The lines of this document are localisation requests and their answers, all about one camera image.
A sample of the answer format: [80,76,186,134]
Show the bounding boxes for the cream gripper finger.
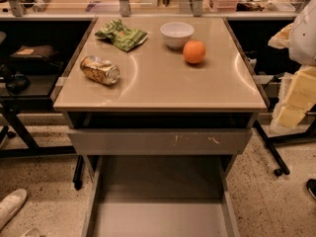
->
[276,65,316,128]
[268,24,292,49]

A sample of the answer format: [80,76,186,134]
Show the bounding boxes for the orange fruit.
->
[183,40,205,64]

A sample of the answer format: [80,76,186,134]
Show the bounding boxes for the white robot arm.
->
[268,0,316,129]

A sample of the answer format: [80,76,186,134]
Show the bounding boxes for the grey drawer cabinet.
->
[54,16,267,155]

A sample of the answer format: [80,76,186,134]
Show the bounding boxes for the open middle drawer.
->
[81,156,241,237]

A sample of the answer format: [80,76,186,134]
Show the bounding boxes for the white bowl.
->
[160,22,195,49]

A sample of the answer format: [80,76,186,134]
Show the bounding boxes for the green chip bag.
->
[95,19,147,52]

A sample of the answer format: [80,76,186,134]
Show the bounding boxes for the crushed gold soda can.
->
[80,55,119,86]

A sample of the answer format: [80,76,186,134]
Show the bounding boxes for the white shoe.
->
[0,189,28,230]

